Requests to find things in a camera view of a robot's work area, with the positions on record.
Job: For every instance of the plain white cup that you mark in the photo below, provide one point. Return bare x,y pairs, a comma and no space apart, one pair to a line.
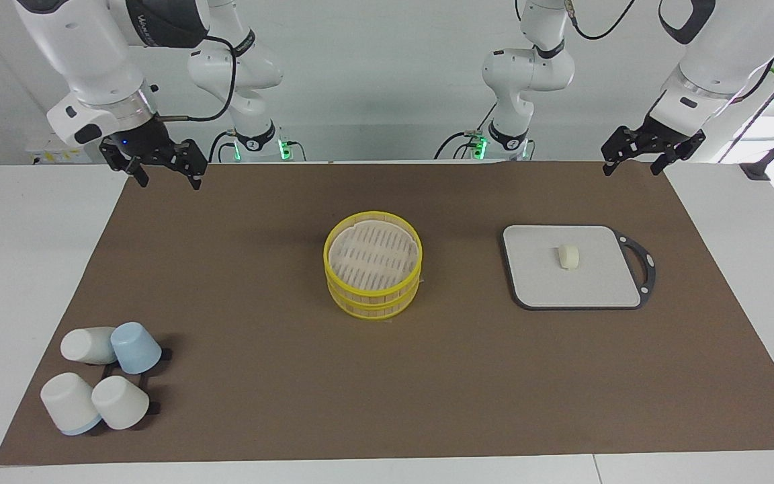
120,403

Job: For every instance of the grey cutting board black rim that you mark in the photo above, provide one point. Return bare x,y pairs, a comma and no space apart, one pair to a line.
562,282

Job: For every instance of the white cup blue rim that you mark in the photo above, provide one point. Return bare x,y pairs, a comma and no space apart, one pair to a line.
68,402

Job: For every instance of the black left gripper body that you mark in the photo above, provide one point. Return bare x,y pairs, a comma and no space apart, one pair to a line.
659,138

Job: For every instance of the thin black pole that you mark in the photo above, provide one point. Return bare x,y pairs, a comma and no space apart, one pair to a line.
750,121

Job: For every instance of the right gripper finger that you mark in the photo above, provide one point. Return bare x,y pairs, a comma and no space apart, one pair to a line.
137,171
196,165

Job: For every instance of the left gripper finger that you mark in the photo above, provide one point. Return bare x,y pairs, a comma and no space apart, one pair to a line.
619,148
681,151

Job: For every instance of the light blue cup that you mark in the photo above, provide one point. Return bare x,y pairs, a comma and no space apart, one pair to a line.
135,348

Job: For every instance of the white cup lying sideways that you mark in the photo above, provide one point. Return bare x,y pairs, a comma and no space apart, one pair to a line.
84,345

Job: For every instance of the yellow-rimmed bamboo steamer base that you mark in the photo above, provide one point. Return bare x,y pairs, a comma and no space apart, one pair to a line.
373,306

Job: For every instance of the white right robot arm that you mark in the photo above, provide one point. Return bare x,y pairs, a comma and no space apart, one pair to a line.
84,47

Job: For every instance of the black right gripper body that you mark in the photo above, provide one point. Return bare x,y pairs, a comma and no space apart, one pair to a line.
148,141

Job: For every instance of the white steamed bun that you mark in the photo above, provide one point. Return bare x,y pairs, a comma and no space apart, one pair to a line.
569,257

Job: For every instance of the black cup rack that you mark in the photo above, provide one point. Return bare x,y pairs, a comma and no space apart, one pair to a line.
152,386

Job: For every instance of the white box yellow label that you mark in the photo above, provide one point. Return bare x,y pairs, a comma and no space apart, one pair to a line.
58,154

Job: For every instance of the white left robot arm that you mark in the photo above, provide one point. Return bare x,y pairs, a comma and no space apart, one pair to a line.
729,47

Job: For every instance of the yellow-rimmed steamer lid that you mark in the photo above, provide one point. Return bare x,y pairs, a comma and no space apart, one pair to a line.
373,254

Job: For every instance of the brown table mat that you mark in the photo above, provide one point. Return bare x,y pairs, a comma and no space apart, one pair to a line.
259,376

